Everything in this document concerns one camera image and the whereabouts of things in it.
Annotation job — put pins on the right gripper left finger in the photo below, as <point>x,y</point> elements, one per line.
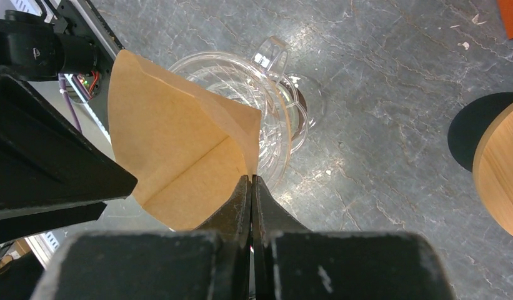
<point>233,219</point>

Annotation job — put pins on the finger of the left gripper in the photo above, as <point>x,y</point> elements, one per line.
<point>46,164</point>
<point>19,227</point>

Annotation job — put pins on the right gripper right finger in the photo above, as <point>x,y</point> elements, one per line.
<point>271,223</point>

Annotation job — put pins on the glass carafe with brown band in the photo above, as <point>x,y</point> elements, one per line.
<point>310,96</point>

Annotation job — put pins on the clear glass dripper with handle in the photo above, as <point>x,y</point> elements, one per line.
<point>259,82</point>

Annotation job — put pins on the round wooden dripper stand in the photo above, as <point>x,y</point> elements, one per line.
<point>493,169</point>

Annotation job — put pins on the black coffee server pot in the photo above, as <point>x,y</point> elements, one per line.
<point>471,122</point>

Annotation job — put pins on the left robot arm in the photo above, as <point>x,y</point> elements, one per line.
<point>31,50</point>

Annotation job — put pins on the orange filter holder box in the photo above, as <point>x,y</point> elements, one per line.
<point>506,11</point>

